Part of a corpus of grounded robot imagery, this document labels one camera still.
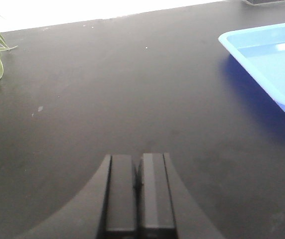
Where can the blue plastic tray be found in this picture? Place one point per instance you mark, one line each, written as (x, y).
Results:
(261, 52)

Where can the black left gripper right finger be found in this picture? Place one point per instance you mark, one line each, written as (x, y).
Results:
(166, 208)

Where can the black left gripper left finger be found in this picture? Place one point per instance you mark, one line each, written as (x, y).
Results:
(105, 208)

